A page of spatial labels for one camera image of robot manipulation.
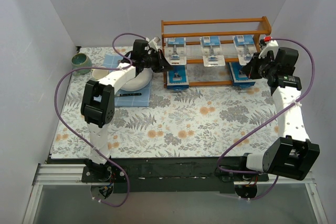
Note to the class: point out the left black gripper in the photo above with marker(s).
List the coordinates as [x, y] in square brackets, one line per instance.
[159, 60]

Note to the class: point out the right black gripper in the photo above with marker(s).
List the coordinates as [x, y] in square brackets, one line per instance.
[255, 66]

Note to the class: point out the white blue harrys razor box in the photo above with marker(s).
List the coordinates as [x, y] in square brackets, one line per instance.
[239, 79]

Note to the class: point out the razor blister pack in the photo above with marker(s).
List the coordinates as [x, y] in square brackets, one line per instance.
[175, 51]
[212, 51]
[245, 48]

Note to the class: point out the orange wooden shelf rack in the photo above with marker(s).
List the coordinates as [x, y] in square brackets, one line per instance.
[225, 29]

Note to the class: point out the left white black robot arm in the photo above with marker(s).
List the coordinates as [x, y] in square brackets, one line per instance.
[133, 73]

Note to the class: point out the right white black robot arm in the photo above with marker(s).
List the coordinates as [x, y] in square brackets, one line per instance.
[292, 154]

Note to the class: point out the white paper plate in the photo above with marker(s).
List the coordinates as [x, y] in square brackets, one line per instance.
[139, 82]

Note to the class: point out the blue checked cloth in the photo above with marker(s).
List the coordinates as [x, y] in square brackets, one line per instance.
[111, 61]

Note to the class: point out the pale yellow cup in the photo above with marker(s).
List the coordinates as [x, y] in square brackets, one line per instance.
[99, 73]

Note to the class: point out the floral table mat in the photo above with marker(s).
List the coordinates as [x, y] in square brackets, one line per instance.
[198, 121]

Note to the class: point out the green ceramic mug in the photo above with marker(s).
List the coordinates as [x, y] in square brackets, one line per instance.
[82, 63]

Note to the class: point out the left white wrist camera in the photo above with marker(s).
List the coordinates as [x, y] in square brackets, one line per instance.
[153, 43]

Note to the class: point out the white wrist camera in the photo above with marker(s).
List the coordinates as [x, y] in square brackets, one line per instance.
[271, 45]
[153, 43]

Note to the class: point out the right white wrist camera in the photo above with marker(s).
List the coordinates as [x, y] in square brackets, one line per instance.
[271, 45]

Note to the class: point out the black handled fork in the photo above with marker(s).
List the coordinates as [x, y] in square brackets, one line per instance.
[130, 94]

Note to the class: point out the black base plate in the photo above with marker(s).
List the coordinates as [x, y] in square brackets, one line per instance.
[171, 174]

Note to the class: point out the aluminium frame rail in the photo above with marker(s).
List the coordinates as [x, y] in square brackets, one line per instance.
[72, 174]

